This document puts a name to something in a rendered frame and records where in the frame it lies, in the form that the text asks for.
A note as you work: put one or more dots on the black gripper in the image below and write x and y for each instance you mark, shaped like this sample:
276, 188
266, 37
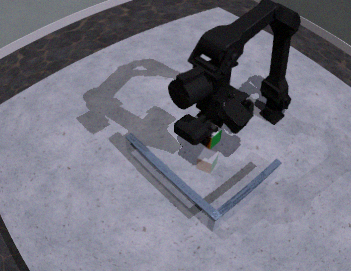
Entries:
194, 131

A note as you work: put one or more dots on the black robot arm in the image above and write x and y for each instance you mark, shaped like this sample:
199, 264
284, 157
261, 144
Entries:
226, 42

